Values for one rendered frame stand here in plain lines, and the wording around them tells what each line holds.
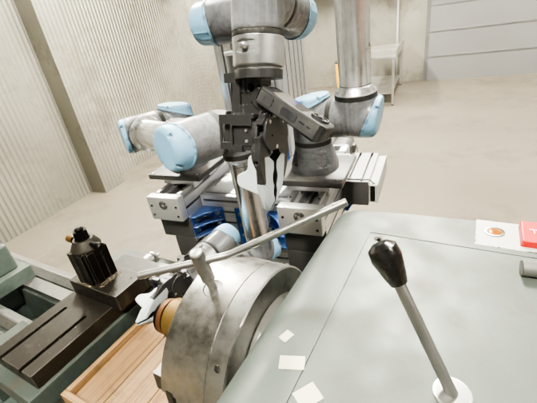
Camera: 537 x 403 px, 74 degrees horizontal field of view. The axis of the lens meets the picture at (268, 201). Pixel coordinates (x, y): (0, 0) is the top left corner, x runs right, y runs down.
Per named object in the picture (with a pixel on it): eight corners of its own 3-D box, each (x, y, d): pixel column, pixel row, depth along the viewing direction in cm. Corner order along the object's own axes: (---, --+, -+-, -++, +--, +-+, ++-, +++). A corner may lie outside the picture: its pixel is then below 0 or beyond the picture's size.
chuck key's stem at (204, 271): (212, 305, 59) (188, 259, 52) (212, 294, 61) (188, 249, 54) (224, 302, 59) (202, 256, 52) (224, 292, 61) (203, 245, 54)
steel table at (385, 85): (402, 84, 722) (404, 37, 682) (395, 105, 589) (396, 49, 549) (369, 85, 748) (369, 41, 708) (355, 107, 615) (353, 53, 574)
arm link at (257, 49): (293, 39, 52) (265, 29, 45) (292, 72, 53) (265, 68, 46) (250, 44, 56) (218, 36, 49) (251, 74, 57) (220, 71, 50)
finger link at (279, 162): (254, 201, 62) (252, 149, 59) (284, 206, 59) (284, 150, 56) (244, 206, 59) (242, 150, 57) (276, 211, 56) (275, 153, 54)
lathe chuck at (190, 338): (304, 323, 85) (277, 227, 66) (240, 469, 65) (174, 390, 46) (272, 313, 89) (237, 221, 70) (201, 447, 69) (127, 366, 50)
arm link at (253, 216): (236, 99, 98) (267, 248, 118) (201, 109, 92) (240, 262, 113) (260, 101, 89) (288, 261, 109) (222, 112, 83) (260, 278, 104)
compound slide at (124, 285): (148, 287, 103) (143, 273, 100) (121, 311, 95) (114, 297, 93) (103, 272, 113) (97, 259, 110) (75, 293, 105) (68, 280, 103)
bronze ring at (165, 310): (205, 291, 74) (173, 284, 78) (177, 325, 67) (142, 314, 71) (216, 324, 78) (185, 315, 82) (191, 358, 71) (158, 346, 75)
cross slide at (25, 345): (166, 274, 114) (162, 264, 112) (38, 389, 82) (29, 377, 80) (128, 263, 123) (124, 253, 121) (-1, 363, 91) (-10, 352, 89)
